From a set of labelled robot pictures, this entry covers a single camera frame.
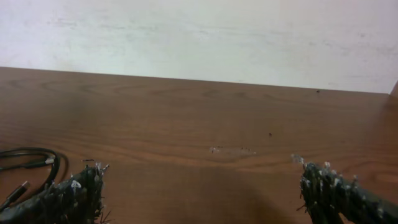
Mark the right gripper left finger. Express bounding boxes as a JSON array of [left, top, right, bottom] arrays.
[[1, 163, 109, 224]]

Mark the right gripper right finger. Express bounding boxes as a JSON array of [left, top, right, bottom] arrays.
[[292, 154, 397, 224]]

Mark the black usb cable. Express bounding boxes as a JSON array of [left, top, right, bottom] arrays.
[[0, 147, 62, 212]]

